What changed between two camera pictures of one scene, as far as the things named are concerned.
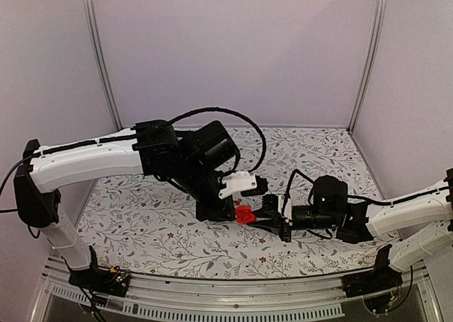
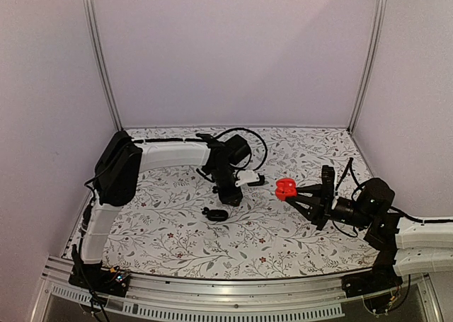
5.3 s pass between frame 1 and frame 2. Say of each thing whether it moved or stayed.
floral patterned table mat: stayed
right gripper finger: moved
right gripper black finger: moved
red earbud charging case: moved
